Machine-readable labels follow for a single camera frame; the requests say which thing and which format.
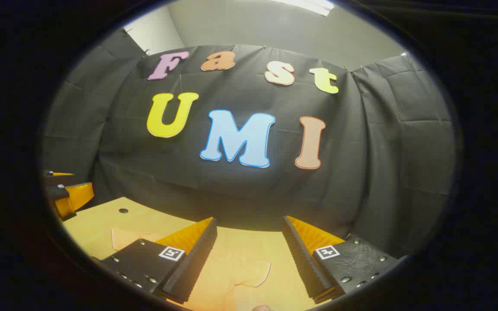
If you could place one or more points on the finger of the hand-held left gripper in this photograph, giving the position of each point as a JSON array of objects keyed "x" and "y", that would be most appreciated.
[
  {"x": 76, "y": 196},
  {"x": 61, "y": 180}
]

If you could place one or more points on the orange T-shirt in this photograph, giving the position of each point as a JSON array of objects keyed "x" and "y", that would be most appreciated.
[{"x": 231, "y": 276}]

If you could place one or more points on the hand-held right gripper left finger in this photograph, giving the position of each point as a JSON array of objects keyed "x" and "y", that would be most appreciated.
[{"x": 197, "y": 263}]

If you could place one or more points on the black backdrop cloth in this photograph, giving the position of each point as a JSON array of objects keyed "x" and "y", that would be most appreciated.
[{"x": 240, "y": 194}]

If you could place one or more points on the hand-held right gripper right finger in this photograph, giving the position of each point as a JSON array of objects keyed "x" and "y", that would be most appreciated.
[{"x": 301, "y": 263}]

